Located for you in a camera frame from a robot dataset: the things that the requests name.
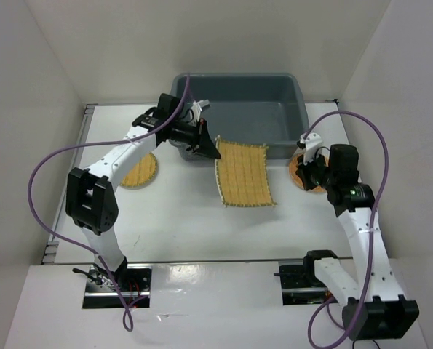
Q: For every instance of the round orange woven tray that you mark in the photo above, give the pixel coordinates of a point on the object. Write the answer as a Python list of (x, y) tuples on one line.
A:
[(294, 169)]

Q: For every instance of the round bamboo tray left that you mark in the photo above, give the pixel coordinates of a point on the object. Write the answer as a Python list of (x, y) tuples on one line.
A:
[(142, 173)]

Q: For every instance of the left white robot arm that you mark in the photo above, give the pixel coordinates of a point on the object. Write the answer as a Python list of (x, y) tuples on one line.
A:
[(90, 196)]

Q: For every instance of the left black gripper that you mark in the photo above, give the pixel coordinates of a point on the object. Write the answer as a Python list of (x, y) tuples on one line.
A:
[(201, 137)]

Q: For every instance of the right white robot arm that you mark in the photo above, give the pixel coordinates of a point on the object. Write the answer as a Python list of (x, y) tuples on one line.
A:
[(373, 304)]

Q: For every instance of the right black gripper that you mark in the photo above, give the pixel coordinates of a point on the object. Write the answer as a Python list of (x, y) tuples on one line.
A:
[(303, 169)]

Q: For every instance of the rectangular woven bamboo mat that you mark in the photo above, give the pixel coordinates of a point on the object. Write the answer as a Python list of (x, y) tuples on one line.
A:
[(241, 175)]

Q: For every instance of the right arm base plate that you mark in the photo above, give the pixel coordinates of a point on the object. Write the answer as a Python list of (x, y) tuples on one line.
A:
[(296, 287)]

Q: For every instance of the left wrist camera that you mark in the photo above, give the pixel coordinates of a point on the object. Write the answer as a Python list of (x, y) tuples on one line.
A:
[(198, 107)]

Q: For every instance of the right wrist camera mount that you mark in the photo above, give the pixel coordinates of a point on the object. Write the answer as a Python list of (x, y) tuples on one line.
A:
[(310, 143)]

